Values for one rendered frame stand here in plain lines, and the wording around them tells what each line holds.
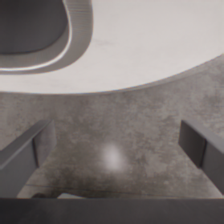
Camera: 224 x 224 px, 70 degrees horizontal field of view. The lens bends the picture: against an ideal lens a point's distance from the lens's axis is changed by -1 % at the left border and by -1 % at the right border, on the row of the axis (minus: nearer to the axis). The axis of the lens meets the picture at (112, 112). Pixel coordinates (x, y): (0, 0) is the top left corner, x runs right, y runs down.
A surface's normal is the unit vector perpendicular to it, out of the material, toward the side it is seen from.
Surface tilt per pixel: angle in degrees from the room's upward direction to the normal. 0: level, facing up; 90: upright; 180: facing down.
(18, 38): 2
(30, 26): 12
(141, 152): 0
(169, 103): 0
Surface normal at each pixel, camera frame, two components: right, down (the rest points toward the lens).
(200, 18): -0.03, 0.99
